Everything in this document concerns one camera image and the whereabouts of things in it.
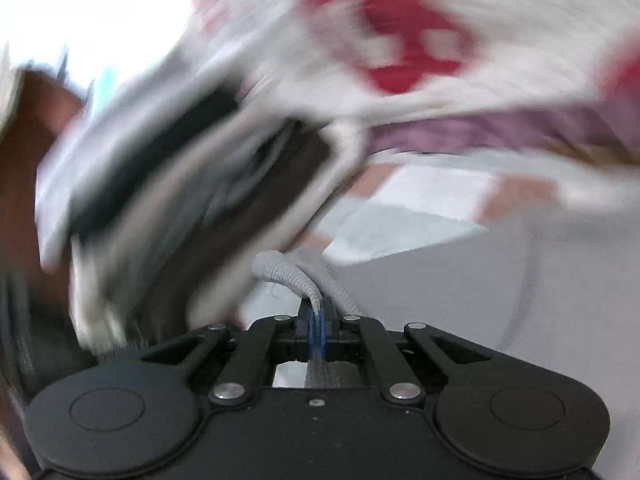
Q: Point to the grey t-shirt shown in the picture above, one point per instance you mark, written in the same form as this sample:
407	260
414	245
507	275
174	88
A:
285	270

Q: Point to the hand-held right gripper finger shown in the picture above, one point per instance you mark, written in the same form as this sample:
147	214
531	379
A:
312	332
324	332

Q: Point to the stack of folded clothes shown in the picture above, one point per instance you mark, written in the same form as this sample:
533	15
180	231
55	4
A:
200	160

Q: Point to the checked grey pink bed sheet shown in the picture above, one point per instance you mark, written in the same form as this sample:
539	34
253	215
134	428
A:
420	195

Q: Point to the brown wooden furniture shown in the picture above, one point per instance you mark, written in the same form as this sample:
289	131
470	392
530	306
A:
25	160

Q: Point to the white bear printed blanket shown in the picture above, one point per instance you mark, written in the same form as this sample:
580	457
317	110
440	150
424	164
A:
500	10

